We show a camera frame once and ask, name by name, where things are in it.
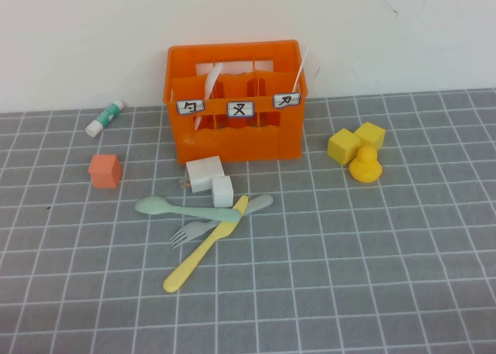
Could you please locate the yellow plastic knife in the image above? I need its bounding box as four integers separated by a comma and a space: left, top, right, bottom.
162, 194, 250, 294

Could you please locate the orange plastic cutlery holder crate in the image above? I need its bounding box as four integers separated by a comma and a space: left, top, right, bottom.
161, 40, 309, 165

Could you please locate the small white cube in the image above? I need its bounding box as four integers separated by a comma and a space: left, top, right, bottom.
211, 175, 235, 208

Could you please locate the white charger plug adapter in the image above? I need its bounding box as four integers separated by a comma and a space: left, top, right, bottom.
177, 155, 227, 194

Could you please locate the handwritten paper label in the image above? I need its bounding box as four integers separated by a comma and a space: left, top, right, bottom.
226, 101, 256, 118
273, 92, 302, 109
176, 99, 205, 116

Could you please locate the grey plastic fork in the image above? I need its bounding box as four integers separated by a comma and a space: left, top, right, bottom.
168, 193, 274, 250

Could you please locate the white plastic spoon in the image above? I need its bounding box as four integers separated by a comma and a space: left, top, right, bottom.
193, 62, 224, 132

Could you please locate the yellow cube block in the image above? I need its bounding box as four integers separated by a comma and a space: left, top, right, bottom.
354, 121, 387, 152
326, 128, 362, 167

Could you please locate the mint green plastic spoon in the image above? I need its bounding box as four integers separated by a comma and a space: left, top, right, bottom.
134, 195, 242, 223

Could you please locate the yellow rubber duck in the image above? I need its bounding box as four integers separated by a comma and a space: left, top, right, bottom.
348, 145, 384, 184

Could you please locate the orange cube block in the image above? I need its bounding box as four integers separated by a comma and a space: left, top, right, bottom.
87, 153, 123, 190

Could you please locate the green and white glue stick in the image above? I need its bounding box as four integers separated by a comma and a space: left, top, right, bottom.
84, 99, 125, 138

